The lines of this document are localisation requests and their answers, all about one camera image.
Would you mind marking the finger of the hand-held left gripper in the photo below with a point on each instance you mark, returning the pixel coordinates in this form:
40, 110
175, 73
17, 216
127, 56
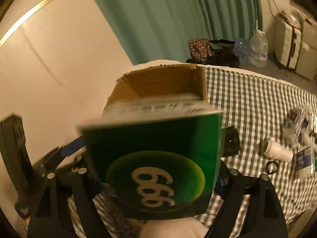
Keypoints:
17, 153

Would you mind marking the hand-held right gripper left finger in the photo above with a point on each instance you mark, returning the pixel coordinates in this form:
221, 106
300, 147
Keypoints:
71, 148

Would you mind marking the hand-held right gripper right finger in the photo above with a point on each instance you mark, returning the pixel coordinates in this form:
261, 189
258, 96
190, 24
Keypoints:
231, 141

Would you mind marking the green medicine box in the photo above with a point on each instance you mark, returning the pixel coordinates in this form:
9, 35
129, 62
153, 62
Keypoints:
148, 141

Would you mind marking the brown cardboard box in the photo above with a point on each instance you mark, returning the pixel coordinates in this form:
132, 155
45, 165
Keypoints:
161, 79

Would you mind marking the white pill bottle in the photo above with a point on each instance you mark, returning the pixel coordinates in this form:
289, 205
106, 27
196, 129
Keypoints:
276, 150

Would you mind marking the white box with red mark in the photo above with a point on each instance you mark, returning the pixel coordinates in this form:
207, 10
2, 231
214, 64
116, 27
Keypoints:
293, 119

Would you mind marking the white tube with blue label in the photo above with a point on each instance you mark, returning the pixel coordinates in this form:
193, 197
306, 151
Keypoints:
305, 162

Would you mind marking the black bag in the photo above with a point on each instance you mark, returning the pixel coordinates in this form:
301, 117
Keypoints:
224, 53

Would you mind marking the crushed blue water bottle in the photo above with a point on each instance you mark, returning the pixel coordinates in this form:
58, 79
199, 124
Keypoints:
241, 49

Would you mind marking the brown patterned bag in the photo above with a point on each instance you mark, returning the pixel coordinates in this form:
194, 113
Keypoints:
198, 49

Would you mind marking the large clear water bottle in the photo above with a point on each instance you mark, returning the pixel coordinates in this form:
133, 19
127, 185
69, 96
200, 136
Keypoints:
258, 47

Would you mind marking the white suitcase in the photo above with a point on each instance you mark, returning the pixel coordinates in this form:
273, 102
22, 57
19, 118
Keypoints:
287, 44

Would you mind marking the green curtain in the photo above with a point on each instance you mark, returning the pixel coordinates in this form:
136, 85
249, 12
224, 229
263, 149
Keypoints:
161, 17

